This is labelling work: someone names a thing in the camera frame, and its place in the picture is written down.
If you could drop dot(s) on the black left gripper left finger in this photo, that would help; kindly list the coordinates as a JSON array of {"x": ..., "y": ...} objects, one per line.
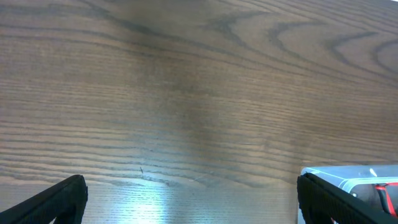
[{"x": 62, "y": 203}]

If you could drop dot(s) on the clear plastic container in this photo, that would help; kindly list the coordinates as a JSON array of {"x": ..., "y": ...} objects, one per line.
[{"x": 359, "y": 181}]

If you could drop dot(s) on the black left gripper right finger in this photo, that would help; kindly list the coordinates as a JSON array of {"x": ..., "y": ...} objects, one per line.
[{"x": 323, "y": 203}]

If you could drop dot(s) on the red-handled pliers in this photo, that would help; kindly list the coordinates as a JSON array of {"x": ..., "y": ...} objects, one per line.
[{"x": 385, "y": 198}]

